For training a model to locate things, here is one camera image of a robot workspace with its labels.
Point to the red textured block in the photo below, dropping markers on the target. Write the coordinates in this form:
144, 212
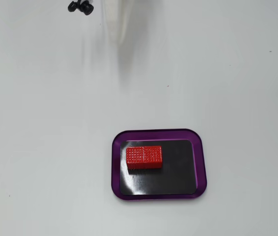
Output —
144, 157

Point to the purple metal tray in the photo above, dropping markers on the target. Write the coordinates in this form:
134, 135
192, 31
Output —
155, 134

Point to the black tray mat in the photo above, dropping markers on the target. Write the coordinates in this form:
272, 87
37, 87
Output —
175, 172

